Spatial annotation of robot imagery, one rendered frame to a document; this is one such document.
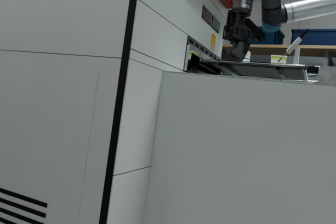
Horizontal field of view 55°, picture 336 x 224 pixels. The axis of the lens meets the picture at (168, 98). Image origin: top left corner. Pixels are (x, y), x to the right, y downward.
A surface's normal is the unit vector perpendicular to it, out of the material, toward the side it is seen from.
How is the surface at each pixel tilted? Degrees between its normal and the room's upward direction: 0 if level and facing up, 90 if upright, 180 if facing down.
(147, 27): 90
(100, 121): 90
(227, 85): 90
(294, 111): 90
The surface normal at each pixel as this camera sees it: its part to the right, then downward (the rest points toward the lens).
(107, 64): -0.41, -0.07
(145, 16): 0.90, 0.11
